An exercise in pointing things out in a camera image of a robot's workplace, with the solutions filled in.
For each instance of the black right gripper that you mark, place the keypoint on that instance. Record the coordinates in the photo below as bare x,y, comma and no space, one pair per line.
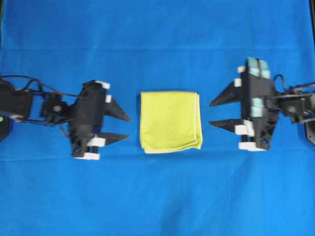
256,132

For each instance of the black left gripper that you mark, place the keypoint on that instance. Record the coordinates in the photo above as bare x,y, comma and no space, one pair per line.
87,148

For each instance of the yellow-green towel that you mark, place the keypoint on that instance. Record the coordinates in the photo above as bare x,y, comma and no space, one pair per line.
170,121

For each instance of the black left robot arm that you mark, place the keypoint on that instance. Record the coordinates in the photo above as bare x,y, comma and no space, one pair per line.
32,104

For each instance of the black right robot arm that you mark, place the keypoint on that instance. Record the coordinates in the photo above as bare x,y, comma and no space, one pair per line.
300,107

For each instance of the blue table cloth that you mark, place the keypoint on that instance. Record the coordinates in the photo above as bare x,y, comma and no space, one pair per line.
154,45

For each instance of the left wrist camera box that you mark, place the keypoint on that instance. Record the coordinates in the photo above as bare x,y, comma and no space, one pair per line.
88,110

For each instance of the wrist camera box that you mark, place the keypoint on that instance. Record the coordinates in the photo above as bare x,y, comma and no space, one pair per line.
258,84
88,110

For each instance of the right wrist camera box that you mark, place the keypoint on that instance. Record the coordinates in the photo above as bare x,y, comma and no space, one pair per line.
258,84

